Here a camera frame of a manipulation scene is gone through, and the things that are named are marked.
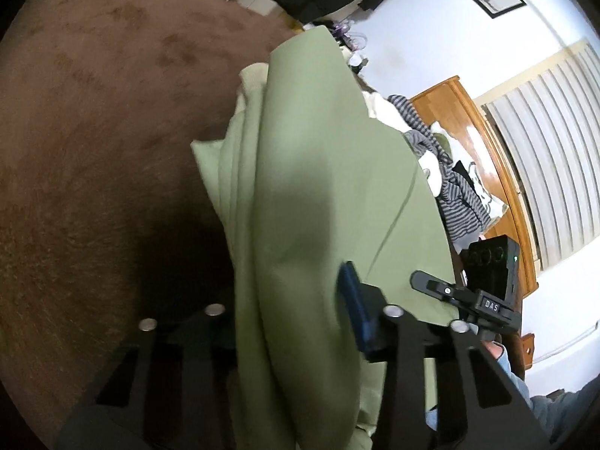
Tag light green jacket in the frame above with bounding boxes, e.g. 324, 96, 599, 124
190, 25, 458, 450

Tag person's leg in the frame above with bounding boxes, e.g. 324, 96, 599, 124
529, 375, 600, 450

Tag white printed pillow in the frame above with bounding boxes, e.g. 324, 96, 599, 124
429, 122, 509, 219

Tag grey striped curtain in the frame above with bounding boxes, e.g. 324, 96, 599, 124
483, 40, 600, 270

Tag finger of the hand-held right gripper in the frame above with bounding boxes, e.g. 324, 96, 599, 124
410, 269, 479, 312

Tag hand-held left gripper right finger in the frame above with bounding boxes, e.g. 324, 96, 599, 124
338, 261, 551, 450

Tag white cloth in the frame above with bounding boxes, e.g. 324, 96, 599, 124
361, 91, 451, 198

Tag brown blanket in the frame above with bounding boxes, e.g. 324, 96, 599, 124
0, 0, 301, 450

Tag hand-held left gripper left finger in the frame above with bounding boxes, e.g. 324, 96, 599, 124
54, 304, 240, 450

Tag wooden nightstand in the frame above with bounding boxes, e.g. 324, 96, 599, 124
518, 333, 536, 380

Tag grey striped garment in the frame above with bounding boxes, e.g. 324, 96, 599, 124
387, 94, 493, 245

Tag person's right forearm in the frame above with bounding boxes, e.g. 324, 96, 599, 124
496, 344, 536, 410

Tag white cable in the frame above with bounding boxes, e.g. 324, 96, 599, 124
534, 321, 600, 363

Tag wooden headboard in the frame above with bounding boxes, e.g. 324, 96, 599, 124
410, 75, 540, 298

